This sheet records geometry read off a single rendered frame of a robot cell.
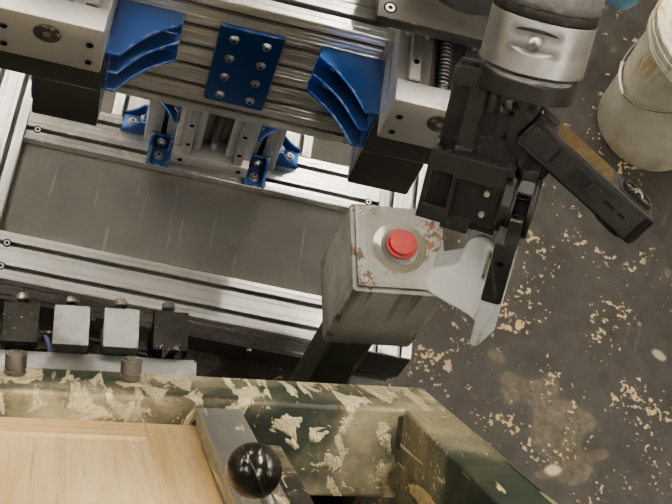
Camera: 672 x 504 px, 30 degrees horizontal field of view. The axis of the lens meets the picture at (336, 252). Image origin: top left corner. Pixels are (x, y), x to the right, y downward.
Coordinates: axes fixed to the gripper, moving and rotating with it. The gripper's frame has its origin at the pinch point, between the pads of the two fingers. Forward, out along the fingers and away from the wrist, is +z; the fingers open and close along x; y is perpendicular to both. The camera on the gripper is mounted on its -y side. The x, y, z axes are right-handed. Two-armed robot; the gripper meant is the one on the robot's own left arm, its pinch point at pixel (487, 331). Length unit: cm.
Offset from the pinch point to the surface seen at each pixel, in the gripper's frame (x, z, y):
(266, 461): 18.7, 5.5, 11.1
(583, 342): -157, 64, -16
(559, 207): -178, 43, -4
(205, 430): -22.9, 29.9, 26.0
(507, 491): -15.0, 21.4, -5.5
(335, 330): -55, 29, 20
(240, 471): 19.6, 6.3, 12.5
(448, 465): -24.6, 26.1, 0.7
